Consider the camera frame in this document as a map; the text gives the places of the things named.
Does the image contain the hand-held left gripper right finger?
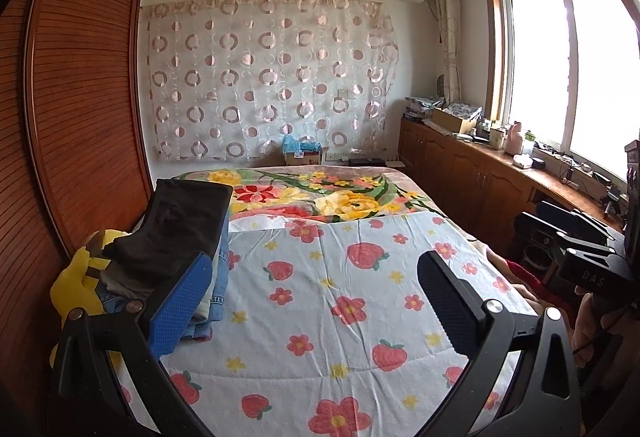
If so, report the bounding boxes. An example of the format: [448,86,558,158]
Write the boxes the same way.
[416,251,583,437]

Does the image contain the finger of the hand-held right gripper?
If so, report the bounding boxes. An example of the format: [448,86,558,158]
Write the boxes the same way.
[537,201,619,245]
[515,213,618,264]

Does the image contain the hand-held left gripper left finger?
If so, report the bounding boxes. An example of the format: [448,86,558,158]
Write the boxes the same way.
[47,251,213,437]

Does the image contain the black pants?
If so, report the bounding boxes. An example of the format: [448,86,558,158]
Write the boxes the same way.
[102,178,234,290]

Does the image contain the grey-green folded pants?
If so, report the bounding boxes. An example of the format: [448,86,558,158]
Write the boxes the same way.
[97,267,156,302]

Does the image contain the person's right hand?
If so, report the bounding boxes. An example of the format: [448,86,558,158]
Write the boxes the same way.
[572,289,626,358]

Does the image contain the folded blue jeans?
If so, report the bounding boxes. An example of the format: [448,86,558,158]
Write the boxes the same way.
[97,212,231,343]

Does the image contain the red blanket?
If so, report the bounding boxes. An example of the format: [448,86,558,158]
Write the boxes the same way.
[502,259,543,298]

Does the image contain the pink bottle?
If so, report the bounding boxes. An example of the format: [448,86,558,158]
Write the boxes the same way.
[505,121,525,155]

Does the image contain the long wooden cabinet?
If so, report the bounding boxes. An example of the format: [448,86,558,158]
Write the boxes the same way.
[399,114,626,258]

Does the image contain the yellow plush toy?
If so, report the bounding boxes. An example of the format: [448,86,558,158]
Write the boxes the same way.
[50,229,126,368]

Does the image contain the white flower-print quilt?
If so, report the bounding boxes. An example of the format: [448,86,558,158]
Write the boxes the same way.
[117,209,531,437]

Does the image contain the open cardboard box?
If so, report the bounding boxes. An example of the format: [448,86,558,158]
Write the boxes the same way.
[431,107,478,134]

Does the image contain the floral patterned bundle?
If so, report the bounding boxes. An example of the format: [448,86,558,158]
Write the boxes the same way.
[444,102,484,118]

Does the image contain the window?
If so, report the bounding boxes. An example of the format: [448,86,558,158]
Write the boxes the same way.
[482,0,640,188]

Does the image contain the pile of books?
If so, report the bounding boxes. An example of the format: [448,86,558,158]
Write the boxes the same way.
[403,96,446,122]

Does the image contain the floral plush blanket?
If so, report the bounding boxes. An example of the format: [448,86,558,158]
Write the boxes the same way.
[170,166,543,313]

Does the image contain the small cardboard box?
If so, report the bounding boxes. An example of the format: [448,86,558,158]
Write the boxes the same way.
[284,147,323,166]

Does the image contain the blue plastic bag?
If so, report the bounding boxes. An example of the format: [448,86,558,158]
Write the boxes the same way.
[281,134,323,156]

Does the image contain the beige window curtain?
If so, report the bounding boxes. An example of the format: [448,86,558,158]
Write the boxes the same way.
[431,0,461,105]

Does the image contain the wooden slatted wardrobe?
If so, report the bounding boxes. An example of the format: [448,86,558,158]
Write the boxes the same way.
[0,0,156,418]

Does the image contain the circle-patterned sheer curtain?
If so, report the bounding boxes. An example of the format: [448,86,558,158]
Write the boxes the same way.
[141,0,401,162]

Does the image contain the black cable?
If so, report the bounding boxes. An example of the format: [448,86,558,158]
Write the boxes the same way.
[572,307,626,353]

